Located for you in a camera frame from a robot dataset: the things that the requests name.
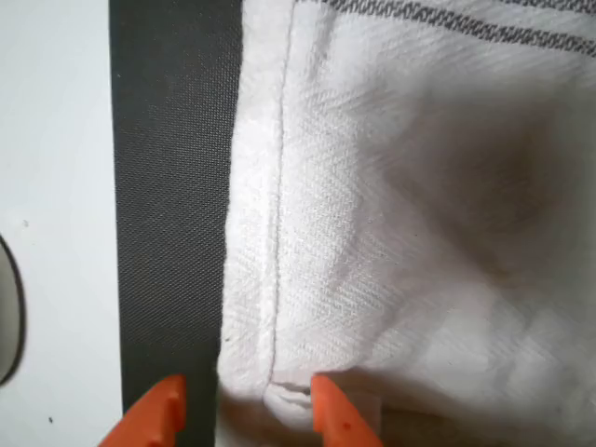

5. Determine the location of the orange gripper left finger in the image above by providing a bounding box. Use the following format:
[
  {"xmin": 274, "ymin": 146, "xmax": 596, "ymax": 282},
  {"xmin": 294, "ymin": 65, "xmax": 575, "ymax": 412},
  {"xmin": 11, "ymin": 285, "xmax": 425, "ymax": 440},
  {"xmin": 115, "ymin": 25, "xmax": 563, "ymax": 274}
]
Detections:
[{"xmin": 98, "ymin": 374, "xmax": 187, "ymax": 447}]

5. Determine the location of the dark desk mat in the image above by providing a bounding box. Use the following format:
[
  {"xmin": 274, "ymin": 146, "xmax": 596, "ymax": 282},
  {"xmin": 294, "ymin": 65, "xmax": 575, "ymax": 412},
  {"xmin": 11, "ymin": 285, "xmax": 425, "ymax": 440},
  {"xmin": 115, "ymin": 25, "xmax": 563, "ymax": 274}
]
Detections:
[{"xmin": 107, "ymin": 0, "xmax": 243, "ymax": 447}]

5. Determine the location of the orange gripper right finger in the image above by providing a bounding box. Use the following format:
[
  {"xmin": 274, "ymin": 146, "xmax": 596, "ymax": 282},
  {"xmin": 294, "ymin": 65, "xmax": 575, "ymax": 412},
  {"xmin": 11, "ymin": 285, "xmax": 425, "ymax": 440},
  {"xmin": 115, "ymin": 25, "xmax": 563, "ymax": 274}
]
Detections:
[{"xmin": 310, "ymin": 374, "xmax": 384, "ymax": 447}]

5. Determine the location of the black dome on white base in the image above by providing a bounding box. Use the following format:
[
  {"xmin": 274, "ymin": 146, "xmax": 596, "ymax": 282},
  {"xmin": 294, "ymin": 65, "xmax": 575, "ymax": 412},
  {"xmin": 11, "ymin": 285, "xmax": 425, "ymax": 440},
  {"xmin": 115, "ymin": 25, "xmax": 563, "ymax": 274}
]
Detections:
[{"xmin": 0, "ymin": 232, "xmax": 28, "ymax": 386}]

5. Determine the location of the white striped towel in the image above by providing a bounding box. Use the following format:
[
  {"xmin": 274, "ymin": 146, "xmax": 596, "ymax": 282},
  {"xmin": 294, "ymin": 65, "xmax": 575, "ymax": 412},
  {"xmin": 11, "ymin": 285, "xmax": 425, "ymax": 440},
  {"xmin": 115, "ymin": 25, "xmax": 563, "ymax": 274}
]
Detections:
[{"xmin": 214, "ymin": 0, "xmax": 596, "ymax": 447}]

